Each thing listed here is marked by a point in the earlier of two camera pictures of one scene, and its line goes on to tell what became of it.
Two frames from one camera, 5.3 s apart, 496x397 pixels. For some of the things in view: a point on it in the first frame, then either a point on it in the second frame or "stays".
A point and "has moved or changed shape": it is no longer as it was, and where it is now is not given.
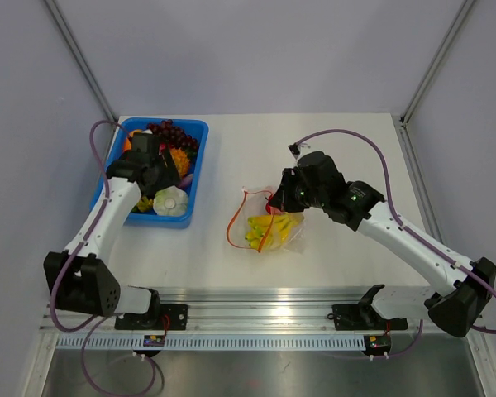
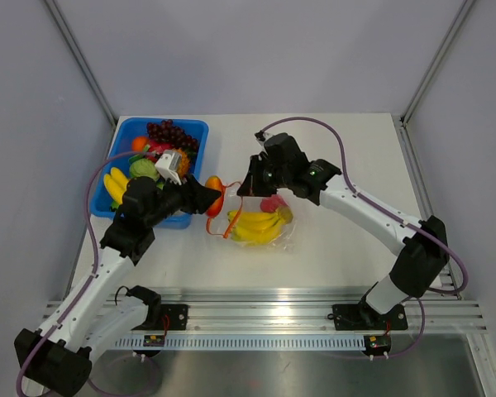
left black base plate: (162, 317) stays
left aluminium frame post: (58, 17) stays
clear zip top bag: (253, 227) has moved or changed shape
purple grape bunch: (177, 136) stays
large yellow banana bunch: (282, 226) has moved or changed shape
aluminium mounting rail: (263, 311) stays
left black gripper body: (165, 174) to (172, 199)
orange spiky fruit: (180, 160) stays
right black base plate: (364, 317) stays
